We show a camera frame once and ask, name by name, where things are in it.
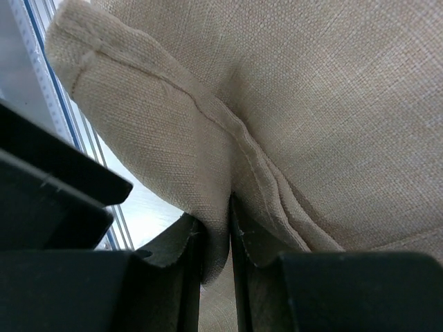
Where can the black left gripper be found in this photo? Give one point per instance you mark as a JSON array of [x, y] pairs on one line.
[[52, 195]]

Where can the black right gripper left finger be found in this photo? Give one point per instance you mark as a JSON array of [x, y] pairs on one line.
[[156, 288]]

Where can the white slotted cable duct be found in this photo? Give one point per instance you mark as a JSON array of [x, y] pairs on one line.
[[27, 81]]

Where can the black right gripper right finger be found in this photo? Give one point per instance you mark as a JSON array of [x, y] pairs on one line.
[[280, 289]]

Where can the beige cloth napkin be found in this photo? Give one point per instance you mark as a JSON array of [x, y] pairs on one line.
[[323, 117]]

